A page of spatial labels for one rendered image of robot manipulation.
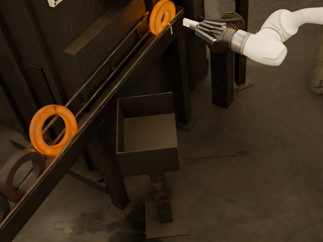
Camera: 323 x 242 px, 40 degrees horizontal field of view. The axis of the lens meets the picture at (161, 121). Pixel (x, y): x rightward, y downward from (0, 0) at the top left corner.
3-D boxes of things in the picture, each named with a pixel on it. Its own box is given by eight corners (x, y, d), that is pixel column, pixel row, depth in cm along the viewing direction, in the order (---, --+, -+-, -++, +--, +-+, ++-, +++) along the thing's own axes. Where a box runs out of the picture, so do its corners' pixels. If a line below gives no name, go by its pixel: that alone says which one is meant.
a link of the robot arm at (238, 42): (251, 46, 185) (238, 41, 187) (253, 29, 178) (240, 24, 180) (241, 59, 180) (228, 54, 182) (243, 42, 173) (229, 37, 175)
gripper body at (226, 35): (229, 53, 182) (208, 45, 185) (238, 41, 186) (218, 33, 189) (230, 38, 176) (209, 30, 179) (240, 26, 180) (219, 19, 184)
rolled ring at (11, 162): (31, 141, 147) (24, 138, 149) (-5, 187, 140) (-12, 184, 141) (53, 168, 162) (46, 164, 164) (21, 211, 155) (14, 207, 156)
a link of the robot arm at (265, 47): (240, 62, 180) (254, 43, 187) (276, 75, 175) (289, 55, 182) (243, 41, 172) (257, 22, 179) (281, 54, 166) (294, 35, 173)
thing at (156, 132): (145, 250, 203) (116, 153, 149) (144, 200, 220) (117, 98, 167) (190, 246, 202) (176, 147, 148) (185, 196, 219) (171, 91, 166)
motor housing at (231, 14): (206, 106, 258) (203, 30, 218) (224, 82, 269) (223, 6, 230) (227, 114, 252) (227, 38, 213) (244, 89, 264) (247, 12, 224)
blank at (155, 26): (145, 14, 186) (152, 16, 185) (166, -8, 193) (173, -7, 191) (152, 41, 199) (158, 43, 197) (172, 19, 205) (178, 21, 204)
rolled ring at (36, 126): (23, 134, 151) (18, 133, 153) (56, 166, 162) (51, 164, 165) (56, 94, 159) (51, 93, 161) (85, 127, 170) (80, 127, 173)
